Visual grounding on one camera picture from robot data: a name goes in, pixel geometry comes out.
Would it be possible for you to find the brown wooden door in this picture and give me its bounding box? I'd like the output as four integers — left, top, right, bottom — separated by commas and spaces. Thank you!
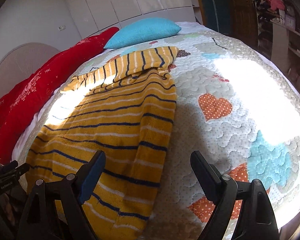
228, 0, 258, 49

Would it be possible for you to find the red patterned quilt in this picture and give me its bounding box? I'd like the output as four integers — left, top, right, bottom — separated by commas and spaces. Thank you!
0, 27, 119, 165

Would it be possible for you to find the cluttered white shelf unit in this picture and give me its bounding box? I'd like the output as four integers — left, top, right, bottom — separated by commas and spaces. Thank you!
253, 0, 300, 82

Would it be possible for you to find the blue knit pillow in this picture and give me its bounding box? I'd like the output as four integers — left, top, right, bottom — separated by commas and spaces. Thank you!
104, 17, 181, 49

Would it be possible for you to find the pink cloth on shelf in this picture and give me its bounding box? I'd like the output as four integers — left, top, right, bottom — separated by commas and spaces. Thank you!
268, 0, 285, 11

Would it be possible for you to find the white glossy wardrobe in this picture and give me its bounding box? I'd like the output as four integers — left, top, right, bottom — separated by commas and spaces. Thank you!
65, 0, 196, 38

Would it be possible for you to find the yellow striped knit sweater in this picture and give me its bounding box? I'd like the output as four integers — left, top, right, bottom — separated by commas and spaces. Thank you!
26, 46, 179, 239

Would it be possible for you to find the white round headboard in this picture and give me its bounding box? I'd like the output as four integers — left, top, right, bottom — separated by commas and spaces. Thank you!
0, 42, 59, 98

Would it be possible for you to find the patchwork heart bedspread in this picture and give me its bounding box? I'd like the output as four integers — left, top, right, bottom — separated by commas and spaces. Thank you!
18, 22, 300, 239

